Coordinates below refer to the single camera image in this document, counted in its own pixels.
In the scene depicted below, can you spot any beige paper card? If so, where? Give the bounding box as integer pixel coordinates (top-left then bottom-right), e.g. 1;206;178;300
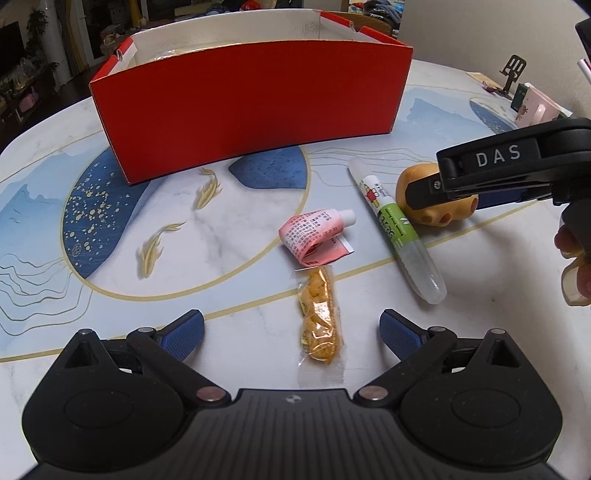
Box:
466;71;504;92

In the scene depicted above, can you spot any black phone stand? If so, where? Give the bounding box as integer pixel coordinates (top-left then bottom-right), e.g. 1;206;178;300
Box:
501;55;527;100

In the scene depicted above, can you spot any red cardboard box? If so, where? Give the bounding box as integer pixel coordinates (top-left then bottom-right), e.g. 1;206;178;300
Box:
89;8;414;185

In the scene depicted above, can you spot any pink rolled tube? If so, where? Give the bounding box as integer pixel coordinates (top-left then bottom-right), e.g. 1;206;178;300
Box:
278;209;356;267

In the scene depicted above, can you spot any pile of clothes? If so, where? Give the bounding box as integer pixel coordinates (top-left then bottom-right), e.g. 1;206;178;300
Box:
348;0;405;24

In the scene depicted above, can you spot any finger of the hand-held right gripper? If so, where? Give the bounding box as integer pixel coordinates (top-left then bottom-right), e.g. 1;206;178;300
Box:
405;178;556;212

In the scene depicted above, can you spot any yellow snack packet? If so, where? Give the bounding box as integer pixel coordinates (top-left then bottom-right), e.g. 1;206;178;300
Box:
294;265;348;386

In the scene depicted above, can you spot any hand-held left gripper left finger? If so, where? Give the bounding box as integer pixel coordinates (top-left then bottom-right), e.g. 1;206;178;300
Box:
62;309;232;409

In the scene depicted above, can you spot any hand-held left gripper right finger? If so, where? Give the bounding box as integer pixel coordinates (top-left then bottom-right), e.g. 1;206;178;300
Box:
353;309;522;408

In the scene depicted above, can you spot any white and green tube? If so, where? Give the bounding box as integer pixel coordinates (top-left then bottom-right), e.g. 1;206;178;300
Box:
348;156;448;304

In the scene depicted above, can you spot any yellow spotted toy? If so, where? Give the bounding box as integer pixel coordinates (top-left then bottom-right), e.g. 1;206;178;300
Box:
396;164;479;227

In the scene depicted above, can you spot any person's right hand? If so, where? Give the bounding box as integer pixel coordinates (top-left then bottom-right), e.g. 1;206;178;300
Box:
554;226;591;306

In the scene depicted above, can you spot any pink mug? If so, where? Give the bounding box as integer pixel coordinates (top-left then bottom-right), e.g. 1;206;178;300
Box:
515;88;572;128

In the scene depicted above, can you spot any potted plant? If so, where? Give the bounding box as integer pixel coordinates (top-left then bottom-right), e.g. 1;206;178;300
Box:
27;8;49;47

